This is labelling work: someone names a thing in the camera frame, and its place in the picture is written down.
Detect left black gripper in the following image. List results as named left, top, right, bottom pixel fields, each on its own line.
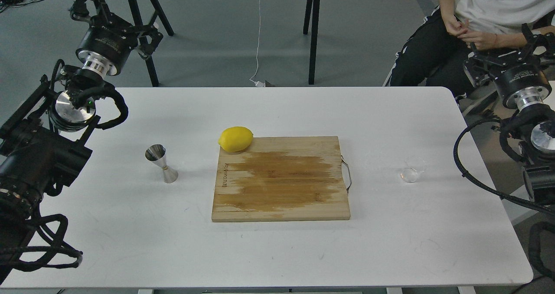
left=69, top=0, right=164, bottom=76

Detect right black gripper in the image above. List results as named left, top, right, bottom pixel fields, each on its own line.
left=464, top=23, right=555, bottom=110

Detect steel double jigger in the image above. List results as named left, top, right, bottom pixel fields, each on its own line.
left=145, top=144, right=179, bottom=183

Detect clear glass measuring cup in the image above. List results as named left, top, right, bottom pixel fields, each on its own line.
left=400, top=156, right=428, bottom=183

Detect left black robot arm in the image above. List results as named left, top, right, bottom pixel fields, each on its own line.
left=0, top=0, right=174, bottom=281

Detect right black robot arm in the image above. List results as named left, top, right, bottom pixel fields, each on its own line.
left=453, top=23, right=555, bottom=216

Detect person's hands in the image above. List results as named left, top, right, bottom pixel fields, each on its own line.
left=443, top=15, right=498, bottom=51

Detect seated person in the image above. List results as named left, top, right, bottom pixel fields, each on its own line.
left=384, top=0, right=555, bottom=101

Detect yellow lemon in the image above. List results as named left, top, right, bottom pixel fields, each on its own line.
left=218, top=126, right=254, bottom=153

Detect wooden cutting board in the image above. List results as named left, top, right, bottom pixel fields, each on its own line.
left=211, top=136, right=351, bottom=222

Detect white cable on floor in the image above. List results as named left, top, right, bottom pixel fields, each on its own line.
left=249, top=0, right=266, bottom=88

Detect black metal frame table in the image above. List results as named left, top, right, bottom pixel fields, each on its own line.
left=109, top=0, right=321, bottom=86

